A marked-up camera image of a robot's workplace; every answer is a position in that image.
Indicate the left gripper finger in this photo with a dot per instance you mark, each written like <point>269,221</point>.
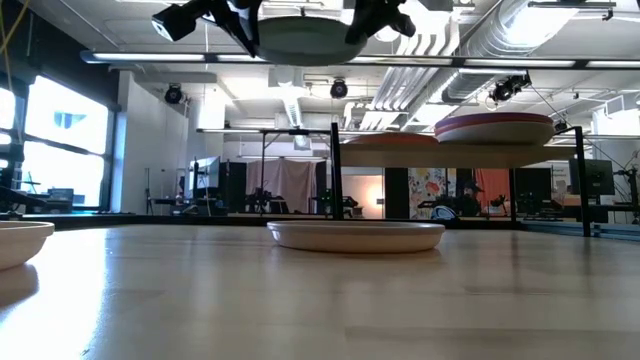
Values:
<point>249,37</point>

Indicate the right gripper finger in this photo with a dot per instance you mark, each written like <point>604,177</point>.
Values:
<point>362,29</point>

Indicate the pale green plate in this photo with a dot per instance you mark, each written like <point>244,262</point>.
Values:
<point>310,42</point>

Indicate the beige plate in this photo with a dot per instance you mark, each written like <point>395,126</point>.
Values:
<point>22,245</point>

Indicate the round black ceiling lamp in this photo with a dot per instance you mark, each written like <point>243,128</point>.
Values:
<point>173,94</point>
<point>339,89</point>
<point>505,90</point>

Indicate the black overhead light bar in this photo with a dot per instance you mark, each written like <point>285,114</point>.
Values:
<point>150,57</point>

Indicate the computer monitor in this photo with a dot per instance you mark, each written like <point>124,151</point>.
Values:
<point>206,172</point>
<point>592,177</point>

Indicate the black cabinet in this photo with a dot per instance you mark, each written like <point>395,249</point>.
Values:
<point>234,185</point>

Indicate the beige curtain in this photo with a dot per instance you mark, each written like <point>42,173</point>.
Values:
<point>280,185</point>

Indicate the distant black robot arms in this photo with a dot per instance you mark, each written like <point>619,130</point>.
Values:
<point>267,200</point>

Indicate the black panel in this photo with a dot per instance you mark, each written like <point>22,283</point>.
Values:
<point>397,192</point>
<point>530,187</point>

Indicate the floral print panel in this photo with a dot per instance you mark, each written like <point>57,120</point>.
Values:
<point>425,192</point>

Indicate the orange panel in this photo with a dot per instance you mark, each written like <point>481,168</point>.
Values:
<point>497,185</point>

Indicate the person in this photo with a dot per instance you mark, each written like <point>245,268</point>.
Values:
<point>471,200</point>

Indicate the cream plate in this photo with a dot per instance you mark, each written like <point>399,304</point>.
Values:
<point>355,237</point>

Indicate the large window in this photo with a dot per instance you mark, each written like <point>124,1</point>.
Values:
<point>65,160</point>

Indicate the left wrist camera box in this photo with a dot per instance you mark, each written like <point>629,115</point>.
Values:
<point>172,22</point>

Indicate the distant black rig frame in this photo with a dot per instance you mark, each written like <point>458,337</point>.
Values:
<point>280,131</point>

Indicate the black table edge rail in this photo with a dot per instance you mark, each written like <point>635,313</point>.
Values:
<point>150,220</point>

